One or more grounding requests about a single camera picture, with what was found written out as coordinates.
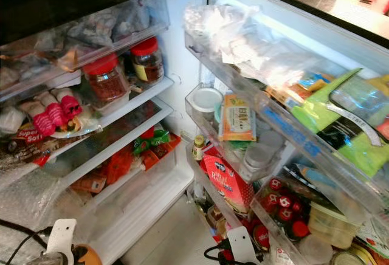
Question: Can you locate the small yellow cap bottle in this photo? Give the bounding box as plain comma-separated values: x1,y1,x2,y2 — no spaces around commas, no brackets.
191,134,206,161

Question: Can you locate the yellow lid container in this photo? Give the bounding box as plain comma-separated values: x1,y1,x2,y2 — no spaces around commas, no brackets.
307,201,362,249

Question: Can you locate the pink wrapped roll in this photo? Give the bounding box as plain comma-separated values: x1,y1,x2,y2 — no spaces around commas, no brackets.
35,93,71,129
17,100,58,138
52,88,84,120

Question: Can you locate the white plastic bag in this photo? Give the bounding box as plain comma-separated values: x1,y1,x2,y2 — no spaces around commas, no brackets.
0,106,28,137

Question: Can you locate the bubble wrap sheet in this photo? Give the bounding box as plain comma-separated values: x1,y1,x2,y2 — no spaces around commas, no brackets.
0,156,74,265

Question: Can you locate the black fridge door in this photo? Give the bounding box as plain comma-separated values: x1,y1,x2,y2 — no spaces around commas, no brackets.
182,0,389,265

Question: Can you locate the brown red bread bag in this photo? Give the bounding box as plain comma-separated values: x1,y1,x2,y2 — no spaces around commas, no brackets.
3,122,61,167

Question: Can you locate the lime green packet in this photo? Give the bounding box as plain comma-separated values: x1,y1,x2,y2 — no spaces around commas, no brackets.
291,67,389,177

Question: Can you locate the clear plastic jar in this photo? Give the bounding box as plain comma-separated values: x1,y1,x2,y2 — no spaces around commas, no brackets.
240,143,279,184

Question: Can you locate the grey frozen food bag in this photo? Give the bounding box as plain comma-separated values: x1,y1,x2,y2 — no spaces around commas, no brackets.
67,1,153,47

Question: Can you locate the white trimmed glass shelf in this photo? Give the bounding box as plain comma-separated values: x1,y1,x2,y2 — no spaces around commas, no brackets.
58,98,176,184
0,75,176,126

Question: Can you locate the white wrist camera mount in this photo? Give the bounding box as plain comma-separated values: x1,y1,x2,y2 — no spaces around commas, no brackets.
226,226,261,265
46,218,77,260

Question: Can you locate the white plate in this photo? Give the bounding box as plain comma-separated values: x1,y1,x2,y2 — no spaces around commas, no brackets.
49,113,103,139

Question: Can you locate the red round lid jar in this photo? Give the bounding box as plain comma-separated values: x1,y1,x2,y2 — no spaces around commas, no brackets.
252,224,271,252

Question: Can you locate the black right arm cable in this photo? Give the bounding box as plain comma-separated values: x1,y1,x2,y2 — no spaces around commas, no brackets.
204,238,235,265

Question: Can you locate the small red lid jar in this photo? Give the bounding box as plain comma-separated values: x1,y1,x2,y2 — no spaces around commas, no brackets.
129,37,166,84

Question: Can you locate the orange blue packet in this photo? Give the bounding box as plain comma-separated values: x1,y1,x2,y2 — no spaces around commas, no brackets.
270,72,332,105

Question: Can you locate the red cap sauce bottle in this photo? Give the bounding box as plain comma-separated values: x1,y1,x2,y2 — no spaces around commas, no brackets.
292,221,309,238
278,195,294,210
269,178,284,193

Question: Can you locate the thick black cable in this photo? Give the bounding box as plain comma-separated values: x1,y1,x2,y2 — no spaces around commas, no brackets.
0,219,52,244

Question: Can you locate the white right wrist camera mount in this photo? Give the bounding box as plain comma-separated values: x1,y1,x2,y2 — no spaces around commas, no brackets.
226,226,261,265

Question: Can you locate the gold rim tin can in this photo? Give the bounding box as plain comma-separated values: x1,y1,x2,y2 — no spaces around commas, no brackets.
331,244,379,265

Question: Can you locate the green red snack packet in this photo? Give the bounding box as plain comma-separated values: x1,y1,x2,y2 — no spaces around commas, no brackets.
133,126,172,155

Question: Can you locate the white fridge cabinet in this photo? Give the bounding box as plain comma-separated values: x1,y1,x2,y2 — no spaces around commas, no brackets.
0,0,213,265

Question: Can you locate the large red lid jar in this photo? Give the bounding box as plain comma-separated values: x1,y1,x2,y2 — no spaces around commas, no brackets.
82,53,130,103

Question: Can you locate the red flour carton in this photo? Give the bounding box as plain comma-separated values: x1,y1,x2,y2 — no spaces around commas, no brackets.
199,143,256,216

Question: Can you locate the clear crisper drawer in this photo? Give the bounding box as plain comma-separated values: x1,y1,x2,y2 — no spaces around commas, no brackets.
52,122,196,265

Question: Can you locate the white lid container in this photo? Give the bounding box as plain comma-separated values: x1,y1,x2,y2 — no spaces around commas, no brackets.
188,87,224,123

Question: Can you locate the white blue carton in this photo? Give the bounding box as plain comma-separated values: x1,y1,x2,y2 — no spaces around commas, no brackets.
210,71,238,95

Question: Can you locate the clear plastic bag bundle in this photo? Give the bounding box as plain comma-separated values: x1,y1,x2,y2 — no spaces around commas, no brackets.
184,4,335,92

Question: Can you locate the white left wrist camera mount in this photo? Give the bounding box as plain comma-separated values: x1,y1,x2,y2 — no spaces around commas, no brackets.
46,218,77,260

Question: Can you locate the orange drink carton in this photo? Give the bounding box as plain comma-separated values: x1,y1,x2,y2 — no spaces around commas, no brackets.
219,92,257,142

